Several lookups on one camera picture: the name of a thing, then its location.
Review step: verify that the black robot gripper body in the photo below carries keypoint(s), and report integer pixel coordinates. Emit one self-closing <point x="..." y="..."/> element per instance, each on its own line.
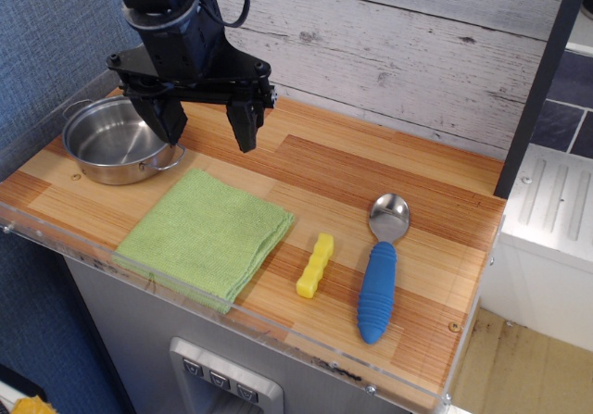
<point x="189" y="58"/>

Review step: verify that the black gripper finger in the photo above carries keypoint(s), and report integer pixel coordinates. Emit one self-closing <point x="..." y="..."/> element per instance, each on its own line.
<point x="164" y="116"/>
<point x="246" y="118"/>

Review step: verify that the silver metal pan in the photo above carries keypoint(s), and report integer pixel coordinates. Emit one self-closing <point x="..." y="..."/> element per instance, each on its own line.
<point x="112" y="144"/>

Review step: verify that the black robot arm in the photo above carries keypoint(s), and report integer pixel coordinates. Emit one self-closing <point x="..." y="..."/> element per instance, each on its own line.
<point x="176" y="9"/>

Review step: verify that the green folded cloth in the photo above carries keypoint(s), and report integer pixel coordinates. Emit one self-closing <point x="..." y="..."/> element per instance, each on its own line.
<point x="204" y="240"/>

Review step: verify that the yellow plastic toy block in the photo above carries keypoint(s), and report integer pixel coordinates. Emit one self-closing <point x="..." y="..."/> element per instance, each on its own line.
<point x="312" y="274"/>

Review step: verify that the clear acrylic table guard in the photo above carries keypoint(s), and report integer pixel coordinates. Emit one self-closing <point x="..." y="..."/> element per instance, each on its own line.
<point x="311" y="348"/>

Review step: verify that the silver button control panel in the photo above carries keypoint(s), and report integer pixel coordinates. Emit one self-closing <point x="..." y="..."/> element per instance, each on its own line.
<point x="210" y="383"/>

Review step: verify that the yellow object bottom left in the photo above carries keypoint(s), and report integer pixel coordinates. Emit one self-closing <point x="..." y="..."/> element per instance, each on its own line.
<point x="32" y="405"/>

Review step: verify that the white ridged cabinet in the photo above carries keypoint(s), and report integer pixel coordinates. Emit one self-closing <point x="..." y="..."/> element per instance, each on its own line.
<point x="540" y="272"/>

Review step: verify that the blue handled metal spoon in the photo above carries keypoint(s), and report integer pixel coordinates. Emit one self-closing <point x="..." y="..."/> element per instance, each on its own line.
<point x="389" y="220"/>

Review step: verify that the dark vertical post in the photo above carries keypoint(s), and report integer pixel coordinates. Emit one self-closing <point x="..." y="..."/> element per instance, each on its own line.
<point x="550" y="60"/>

